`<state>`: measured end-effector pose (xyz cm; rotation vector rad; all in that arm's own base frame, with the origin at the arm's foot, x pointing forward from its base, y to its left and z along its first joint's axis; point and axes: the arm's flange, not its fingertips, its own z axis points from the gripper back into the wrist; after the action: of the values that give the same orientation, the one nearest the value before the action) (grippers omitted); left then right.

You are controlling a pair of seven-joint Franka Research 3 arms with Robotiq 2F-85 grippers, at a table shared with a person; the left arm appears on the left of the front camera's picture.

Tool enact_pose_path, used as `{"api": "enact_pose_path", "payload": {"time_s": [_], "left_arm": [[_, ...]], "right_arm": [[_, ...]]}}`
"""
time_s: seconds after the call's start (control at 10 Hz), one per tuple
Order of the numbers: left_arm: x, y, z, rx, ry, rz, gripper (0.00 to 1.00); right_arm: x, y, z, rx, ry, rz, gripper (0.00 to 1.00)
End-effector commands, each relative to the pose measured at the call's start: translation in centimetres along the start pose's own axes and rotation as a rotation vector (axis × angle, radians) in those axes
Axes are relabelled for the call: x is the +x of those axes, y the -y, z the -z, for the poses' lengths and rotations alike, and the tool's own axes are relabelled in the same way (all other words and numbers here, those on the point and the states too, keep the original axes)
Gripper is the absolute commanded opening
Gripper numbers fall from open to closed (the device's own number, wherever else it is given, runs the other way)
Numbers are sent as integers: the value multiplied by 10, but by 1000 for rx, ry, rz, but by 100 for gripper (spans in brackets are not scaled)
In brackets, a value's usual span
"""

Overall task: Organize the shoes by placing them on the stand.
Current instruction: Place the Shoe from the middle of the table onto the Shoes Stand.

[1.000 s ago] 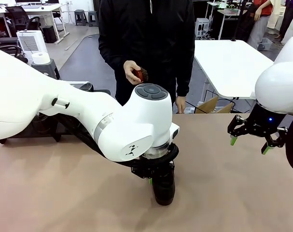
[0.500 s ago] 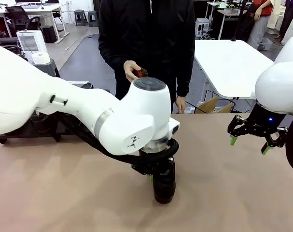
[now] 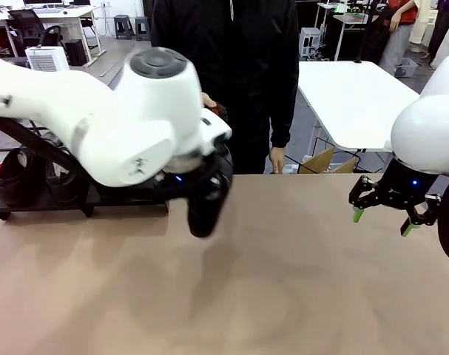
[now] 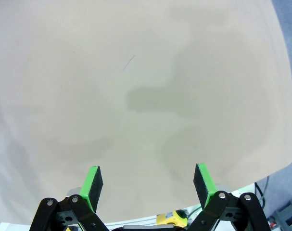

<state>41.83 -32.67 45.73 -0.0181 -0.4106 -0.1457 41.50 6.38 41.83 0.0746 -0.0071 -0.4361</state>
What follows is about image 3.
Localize white air purifier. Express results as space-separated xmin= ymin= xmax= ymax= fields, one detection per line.
xmin=25 ymin=46 xmax=70 ymax=73

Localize small white metal table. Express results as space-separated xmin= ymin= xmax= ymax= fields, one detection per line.
xmin=315 ymin=1 xmax=380 ymax=62

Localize brown cardboard box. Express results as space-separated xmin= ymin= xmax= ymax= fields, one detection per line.
xmin=297 ymin=146 xmax=359 ymax=175

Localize mannequin red shirt grey trousers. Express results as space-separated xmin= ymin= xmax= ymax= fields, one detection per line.
xmin=379 ymin=0 xmax=419 ymax=75

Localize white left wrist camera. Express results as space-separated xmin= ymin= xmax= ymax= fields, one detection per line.
xmin=200 ymin=117 xmax=233 ymax=155

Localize black shoe stand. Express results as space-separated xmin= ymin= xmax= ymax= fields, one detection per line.
xmin=81 ymin=180 xmax=170 ymax=218
xmin=0 ymin=184 xmax=95 ymax=222

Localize white office desk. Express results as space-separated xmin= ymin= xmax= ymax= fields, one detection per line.
xmin=0 ymin=5 xmax=107 ymax=70

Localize person black jacket torso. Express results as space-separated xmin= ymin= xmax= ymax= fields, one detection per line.
xmin=149 ymin=0 xmax=300 ymax=175

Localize black computer tower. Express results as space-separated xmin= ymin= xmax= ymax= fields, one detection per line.
xmin=64 ymin=38 xmax=88 ymax=67

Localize black mesh office chair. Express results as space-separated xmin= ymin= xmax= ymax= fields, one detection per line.
xmin=7 ymin=9 xmax=64 ymax=49

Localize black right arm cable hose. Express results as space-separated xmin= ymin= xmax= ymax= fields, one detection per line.
xmin=436 ymin=177 xmax=449 ymax=263

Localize black leather shoe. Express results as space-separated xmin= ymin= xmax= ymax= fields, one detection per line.
xmin=44 ymin=158 xmax=83 ymax=205
xmin=186 ymin=173 xmax=234 ymax=238
xmin=0 ymin=147 xmax=35 ymax=206

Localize thin black pole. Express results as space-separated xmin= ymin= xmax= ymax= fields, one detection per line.
xmin=355 ymin=0 xmax=377 ymax=64

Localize large white table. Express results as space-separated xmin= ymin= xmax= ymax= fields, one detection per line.
xmin=297 ymin=61 xmax=421 ymax=152

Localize grey plastic bin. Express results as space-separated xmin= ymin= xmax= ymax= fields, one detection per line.
xmin=394 ymin=57 xmax=419 ymax=78

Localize grey plastic stool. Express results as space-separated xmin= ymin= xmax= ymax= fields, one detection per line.
xmin=135 ymin=16 xmax=151 ymax=41
xmin=114 ymin=14 xmax=135 ymax=40

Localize brown wooden shoe brush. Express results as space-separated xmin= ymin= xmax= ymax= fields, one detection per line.
xmin=205 ymin=104 xmax=229 ymax=122

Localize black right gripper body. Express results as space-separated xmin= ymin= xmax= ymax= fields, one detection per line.
xmin=375 ymin=159 xmax=438 ymax=210

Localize person left forearm black sleeve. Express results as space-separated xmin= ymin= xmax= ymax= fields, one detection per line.
xmin=270 ymin=84 xmax=299 ymax=149

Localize white computer case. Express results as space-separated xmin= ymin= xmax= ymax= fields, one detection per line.
xmin=300 ymin=26 xmax=323 ymax=58

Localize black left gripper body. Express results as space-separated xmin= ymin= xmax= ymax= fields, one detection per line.
xmin=164 ymin=158 xmax=229 ymax=200

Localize person left hand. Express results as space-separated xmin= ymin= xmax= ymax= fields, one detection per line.
xmin=269 ymin=146 xmax=286 ymax=175

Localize black hanging apron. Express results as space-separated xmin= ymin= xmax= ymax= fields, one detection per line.
xmin=360 ymin=1 xmax=394 ymax=64

